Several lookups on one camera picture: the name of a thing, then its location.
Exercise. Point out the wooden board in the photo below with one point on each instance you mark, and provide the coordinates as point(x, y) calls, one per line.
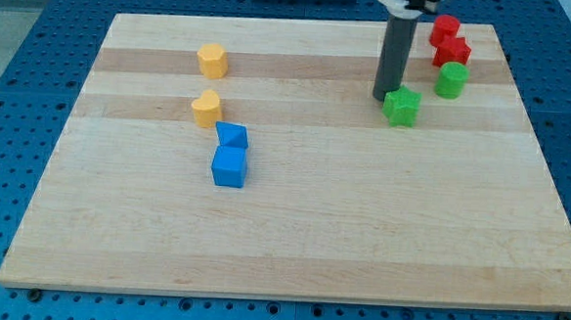
point(458, 211)

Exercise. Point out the blue triangle block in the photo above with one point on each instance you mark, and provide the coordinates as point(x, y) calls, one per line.
point(232, 135)

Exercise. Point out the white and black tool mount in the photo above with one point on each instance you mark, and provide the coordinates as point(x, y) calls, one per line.
point(411, 8)

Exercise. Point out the red cylinder block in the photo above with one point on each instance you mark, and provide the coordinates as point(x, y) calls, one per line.
point(445, 26)

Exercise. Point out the yellow hexagon block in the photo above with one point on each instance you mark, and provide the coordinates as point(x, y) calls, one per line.
point(212, 60)

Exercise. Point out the yellow heart block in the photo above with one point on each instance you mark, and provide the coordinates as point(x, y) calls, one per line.
point(207, 109)

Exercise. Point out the green star block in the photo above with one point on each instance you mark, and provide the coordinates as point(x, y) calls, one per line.
point(401, 107)

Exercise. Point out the blue cube block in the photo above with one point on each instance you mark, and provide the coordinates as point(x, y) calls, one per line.
point(229, 167)

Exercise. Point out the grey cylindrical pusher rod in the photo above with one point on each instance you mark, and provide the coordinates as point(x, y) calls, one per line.
point(395, 51)

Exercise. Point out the red star block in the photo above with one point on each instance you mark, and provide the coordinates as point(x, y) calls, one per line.
point(452, 49)

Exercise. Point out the green cylinder block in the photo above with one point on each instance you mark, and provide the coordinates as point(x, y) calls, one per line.
point(451, 80)

